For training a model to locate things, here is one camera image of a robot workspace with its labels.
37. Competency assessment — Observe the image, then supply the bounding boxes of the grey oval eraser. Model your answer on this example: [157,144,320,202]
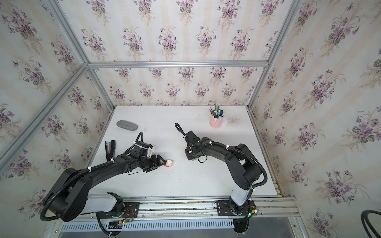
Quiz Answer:
[116,120,139,131]

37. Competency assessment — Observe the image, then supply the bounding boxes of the black stapler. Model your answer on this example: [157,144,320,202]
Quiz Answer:
[105,140,116,161]

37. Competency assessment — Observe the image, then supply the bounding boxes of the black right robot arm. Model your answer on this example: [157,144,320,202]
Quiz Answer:
[175,123,268,207]

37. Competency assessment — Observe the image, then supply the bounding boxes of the pens in cup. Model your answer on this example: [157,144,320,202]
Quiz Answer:
[209,104,225,119]

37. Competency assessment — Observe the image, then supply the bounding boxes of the pink pen cup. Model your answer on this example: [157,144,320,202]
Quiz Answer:
[209,117,224,129]

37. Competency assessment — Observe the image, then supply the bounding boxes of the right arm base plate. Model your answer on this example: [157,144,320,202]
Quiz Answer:
[213,199,258,217]

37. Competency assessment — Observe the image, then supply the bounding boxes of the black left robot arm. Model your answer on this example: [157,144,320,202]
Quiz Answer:
[40,132,167,222]

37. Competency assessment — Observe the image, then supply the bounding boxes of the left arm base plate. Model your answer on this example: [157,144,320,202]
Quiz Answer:
[98,202,140,220]

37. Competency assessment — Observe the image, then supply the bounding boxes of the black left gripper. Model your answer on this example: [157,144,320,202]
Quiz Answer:
[138,154,167,173]

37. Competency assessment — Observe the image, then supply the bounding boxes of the white lego brick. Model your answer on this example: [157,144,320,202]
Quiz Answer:
[166,160,173,167]

